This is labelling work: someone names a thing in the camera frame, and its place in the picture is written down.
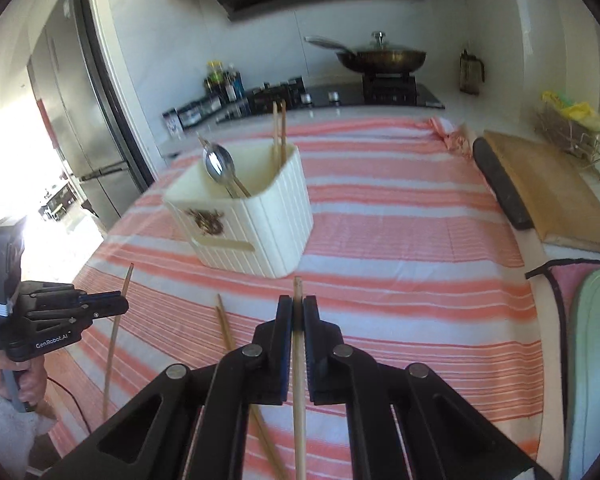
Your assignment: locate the pink black trimmed pot holder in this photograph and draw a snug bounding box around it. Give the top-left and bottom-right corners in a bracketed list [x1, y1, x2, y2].
[525, 258, 600, 411]

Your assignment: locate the yellow cap oil bottle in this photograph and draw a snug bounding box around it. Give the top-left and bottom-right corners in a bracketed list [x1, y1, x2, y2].
[205, 61, 226, 103]

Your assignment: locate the black gas stove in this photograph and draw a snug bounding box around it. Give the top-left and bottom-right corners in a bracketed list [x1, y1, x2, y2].
[215, 72, 446, 126]

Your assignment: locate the white label spice jar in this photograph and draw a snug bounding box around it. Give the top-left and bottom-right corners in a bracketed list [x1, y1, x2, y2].
[162, 109, 183, 137]

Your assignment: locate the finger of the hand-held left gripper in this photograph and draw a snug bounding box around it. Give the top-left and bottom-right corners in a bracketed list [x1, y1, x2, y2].
[22, 282, 129, 309]
[24, 304, 130, 334]

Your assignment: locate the person's left forearm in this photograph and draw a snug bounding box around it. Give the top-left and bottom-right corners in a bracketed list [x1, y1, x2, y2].
[0, 385, 61, 466]

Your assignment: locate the wire rack with yellow cloths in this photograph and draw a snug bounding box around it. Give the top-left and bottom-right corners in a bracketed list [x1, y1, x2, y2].
[535, 91, 600, 178]

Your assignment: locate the wooden cutting board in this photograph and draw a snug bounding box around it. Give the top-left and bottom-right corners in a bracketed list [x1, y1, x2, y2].
[472, 130, 600, 256]

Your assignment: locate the black cable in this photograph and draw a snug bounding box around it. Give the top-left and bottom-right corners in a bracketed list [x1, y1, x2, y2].
[45, 376, 95, 436]

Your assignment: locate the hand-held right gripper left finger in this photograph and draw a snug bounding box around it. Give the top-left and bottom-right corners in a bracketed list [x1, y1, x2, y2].
[45, 294, 295, 480]

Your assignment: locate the silver refrigerator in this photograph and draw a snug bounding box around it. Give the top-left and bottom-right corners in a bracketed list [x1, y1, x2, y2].
[27, 0, 153, 231]

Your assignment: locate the dark sauce bottle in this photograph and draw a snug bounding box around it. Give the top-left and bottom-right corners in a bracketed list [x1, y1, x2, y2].
[224, 64, 243, 106]

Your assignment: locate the row of dark spice jars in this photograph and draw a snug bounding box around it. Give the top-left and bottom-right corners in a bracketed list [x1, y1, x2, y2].
[177, 97, 222, 128]

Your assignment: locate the small metal spoon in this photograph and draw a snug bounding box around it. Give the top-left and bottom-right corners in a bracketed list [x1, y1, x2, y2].
[203, 152, 246, 198]

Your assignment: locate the cream ribbed utensil holder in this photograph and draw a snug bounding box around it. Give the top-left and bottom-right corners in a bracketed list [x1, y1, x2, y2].
[162, 142, 315, 280]

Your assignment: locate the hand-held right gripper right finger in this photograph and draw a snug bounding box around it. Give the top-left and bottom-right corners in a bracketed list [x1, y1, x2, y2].
[302, 295, 556, 480]

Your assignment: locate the large metal spoon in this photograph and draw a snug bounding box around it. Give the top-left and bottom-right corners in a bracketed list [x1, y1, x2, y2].
[197, 133, 253, 198]

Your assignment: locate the glass wok lid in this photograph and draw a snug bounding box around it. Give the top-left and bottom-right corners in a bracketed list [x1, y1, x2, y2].
[352, 31, 426, 58]

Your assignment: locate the pink white striped cloth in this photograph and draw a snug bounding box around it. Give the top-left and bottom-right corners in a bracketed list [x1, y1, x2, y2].
[45, 116, 538, 480]

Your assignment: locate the dark wok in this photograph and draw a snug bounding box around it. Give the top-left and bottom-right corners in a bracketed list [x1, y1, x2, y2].
[305, 35, 427, 75]

